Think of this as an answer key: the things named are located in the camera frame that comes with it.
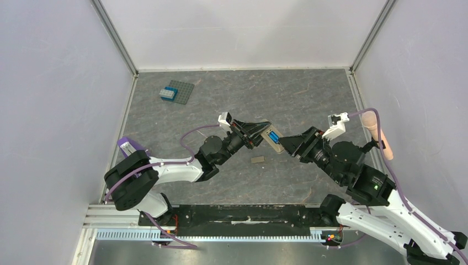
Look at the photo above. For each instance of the beige remote control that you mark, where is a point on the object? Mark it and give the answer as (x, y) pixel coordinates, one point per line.
(278, 148)

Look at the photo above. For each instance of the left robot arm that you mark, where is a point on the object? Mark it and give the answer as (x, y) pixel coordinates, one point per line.
(130, 182)

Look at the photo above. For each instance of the black microphone stand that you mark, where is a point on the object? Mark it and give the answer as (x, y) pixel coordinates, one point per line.
(371, 144)

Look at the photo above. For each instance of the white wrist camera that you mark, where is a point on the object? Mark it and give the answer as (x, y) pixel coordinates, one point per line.
(336, 126)
(224, 121)

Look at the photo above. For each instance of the blue lego brick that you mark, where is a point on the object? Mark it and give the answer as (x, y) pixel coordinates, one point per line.
(174, 89)

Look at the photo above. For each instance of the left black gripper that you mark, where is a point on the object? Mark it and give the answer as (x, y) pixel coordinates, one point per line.
(249, 133)

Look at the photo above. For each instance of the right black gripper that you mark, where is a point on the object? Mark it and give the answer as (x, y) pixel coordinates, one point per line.
(305, 145)

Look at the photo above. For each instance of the white cable duct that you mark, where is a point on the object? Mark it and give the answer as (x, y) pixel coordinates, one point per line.
(156, 235)

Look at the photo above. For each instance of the beige battery cover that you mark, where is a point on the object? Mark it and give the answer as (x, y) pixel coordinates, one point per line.
(258, 159)

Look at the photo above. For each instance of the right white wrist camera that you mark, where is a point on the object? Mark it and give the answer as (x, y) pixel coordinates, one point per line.
(336, 126)

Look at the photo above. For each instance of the blue battery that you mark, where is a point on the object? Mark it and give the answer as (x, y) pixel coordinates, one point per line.
(273, 138)
(275, 135)

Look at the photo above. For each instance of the pink microphone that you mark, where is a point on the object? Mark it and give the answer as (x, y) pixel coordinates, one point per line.
(370, 121)

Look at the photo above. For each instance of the grey lego baseplate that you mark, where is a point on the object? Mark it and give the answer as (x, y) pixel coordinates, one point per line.
(182, 91)

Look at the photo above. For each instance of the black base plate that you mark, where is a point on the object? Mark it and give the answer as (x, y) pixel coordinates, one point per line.
(246, 220)

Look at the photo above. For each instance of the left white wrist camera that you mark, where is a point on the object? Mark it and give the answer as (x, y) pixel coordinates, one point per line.
(224, 121)

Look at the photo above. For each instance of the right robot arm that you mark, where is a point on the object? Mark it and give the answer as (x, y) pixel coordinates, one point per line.
(378, 209)

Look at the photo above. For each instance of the grey lego brick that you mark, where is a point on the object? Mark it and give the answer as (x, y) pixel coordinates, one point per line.
(167, 93)

